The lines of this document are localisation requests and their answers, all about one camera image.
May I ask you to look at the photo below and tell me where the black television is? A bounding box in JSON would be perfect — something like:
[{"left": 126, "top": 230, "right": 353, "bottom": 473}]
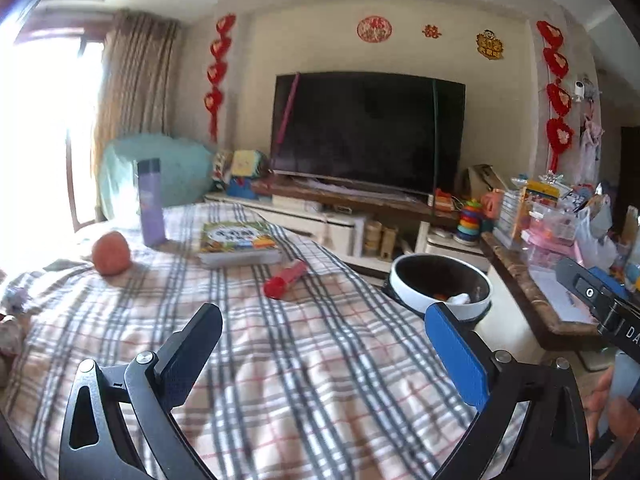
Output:
[{"left": 270, "top": 72, "right": 466, "bottom": 196}]

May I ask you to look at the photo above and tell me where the purple thermos bottle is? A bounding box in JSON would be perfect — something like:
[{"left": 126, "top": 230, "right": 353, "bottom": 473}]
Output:
[{"left": 136, "top": 158, "right": 167, "bottom": 247}]

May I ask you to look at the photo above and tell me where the pink stick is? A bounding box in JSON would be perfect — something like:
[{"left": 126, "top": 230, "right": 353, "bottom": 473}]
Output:
[{"left": 274, "top": 74, "right": 301, "bottom": 156}]

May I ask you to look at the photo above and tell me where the clear plastic bag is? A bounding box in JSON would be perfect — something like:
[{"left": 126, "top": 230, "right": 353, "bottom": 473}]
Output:
[{"left": 575, "top": 205, "right": 621, "bottom": 271}]

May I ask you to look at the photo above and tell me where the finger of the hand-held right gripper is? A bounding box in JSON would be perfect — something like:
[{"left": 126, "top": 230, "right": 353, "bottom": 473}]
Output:
[
  {"left": 587, "top": 266, "right": 634, "bottom": 305},
  {"left": 555, "top": 257, "right": 627, "bottom": 335}
]

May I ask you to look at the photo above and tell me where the brown marble counter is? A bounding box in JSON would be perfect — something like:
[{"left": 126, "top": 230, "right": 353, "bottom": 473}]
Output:
[{"left": 480, "top": 232, "right": 616, "bottom": 351}]

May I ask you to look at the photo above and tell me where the red heart hanging decoration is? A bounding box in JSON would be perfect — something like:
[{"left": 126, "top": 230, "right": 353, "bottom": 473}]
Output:
[
  {"left": 204, "top": 14, "right": 237, "bottom": 143},
  {"left": 536, "top": 20, "right": 576, "bottom": 171}
]

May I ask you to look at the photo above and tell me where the white bin with black bag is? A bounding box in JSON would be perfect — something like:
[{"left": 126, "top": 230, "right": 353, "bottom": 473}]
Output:
[{"left": 387, "top": 254, "right": 493, "bottom": 323}]

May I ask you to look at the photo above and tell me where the pale hanging cloth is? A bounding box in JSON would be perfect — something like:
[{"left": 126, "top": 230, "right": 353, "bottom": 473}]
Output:
[{"left": 580, "top": 110, "right": 606, "bottom": 148}]

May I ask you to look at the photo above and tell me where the red tube package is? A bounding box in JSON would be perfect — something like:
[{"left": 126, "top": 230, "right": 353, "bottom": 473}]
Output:
[{"left": 264, "top": 259, "right": 307, "bottom": 300}]

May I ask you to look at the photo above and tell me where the cardboard box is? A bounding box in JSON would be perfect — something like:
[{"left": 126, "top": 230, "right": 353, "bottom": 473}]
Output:
[{"left": 467, "top": 164, "right": 506, "bottom": 201}]

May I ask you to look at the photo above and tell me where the white paper sheet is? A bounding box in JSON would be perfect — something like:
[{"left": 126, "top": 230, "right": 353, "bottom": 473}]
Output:
[{"left": 527, "top": 267, "right": 596, "bottom": 323}]

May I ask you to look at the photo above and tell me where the sliding glass door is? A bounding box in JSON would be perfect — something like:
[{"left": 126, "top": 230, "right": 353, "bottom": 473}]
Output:
[{"left": 0, "top": 25, "right": 106, "bottom": 233}]

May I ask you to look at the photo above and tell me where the gold wall sticker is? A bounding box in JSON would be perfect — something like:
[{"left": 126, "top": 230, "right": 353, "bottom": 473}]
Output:
[{"left": 476, "top": 30, "right": 503, "bottom": 60}]

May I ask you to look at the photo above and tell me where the yellow box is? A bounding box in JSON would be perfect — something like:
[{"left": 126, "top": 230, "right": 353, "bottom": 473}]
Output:
[{"left": 520, "top": 180, "right": 563, "bottom": 216}]

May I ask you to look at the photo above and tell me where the pink clear plastic box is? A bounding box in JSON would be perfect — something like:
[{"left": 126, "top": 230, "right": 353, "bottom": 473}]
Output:
[{"left": 522, "top": 205, "right": 578, "bottom": 271}]

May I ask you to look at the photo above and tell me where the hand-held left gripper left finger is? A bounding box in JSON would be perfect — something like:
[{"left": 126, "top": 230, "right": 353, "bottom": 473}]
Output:
[{"left": 59, "top": 302, "right": 223, "bottom": 480}]

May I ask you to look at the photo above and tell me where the blue toy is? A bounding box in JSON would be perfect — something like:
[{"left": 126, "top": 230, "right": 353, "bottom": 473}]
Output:
[{"left": 226, "top": 176, "right": 258, "bottom": 198}]

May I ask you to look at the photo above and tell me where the yellow green toy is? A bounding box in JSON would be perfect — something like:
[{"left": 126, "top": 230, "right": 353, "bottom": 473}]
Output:
[{"left": 234, "top": 149, "right": 268, "bottom": 179}]

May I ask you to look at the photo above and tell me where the colourful children's book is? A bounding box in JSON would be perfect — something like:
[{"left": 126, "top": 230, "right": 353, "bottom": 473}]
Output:
[{"left": 198, "top": 221, "right": 283, "bottom": 267}]

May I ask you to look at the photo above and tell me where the round wooden stacking toy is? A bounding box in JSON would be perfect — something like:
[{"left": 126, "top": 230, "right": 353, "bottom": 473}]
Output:
[{"left": 364, "top": 221, "right": 383, "bottom": 256}]

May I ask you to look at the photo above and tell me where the white television cabinet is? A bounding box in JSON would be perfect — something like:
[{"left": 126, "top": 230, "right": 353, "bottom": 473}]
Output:
[{"left": 205, "top": 180, "right": 493, "bottom": 271}]

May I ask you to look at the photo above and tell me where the wooden tower toy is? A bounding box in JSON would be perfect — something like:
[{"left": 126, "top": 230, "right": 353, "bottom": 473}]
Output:
[{"left": 381, "top": 227, "right": 400, "bottom": 260}]

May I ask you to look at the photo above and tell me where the rainbow stacking ring toy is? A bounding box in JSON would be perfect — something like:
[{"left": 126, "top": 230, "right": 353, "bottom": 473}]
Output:
[{"left": 457, "top": 199, "right": 485, "bottom": 246}]

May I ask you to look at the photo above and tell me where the teal cushion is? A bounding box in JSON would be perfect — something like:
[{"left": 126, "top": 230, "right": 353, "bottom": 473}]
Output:
[{"left": 97, "top": 132, "right": 216, "bottom": 221}]

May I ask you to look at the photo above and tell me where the round red wall sticker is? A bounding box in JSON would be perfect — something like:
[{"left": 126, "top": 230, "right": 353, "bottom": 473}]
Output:
[{"left": 356, "top": 16, "right": 392, "bottom": 43}]

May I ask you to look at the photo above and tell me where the orange ball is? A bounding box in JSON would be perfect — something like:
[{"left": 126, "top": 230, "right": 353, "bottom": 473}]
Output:
[{"left": 92, "top": 231, "right": 132, "bottom": 276}]

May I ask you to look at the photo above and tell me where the clear plastic container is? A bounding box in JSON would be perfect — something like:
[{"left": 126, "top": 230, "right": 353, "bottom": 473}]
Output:
[{"left": 492, "top": 190, "right": 526, "bottom": 251}]

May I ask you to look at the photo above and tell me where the person's right hand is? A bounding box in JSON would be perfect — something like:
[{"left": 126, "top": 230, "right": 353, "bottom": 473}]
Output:
[{"left": 585, "top": 366, "right": 616, "bottom": 445}]

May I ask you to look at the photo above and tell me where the ferris wheel toy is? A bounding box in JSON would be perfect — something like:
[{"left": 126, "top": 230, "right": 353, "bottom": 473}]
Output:
[{"left": 212, "top": 150, "right": 236, "bottom": 183}]

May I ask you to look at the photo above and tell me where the beige patterned curtain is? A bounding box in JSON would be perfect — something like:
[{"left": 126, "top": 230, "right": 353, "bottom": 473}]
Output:
[{"left": 92, "top": 10, "right": 181, "bottom": 171}]

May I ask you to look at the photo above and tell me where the pink pig toy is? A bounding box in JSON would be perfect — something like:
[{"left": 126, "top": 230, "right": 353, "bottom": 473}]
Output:
[{"left": 481, "top": 191, "right": 505, "bottom": 221}]

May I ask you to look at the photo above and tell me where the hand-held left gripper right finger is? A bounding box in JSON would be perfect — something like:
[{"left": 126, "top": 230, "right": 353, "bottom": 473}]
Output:
[{"left": 424, "top": 302, "right": 592, "bottom": 480}]

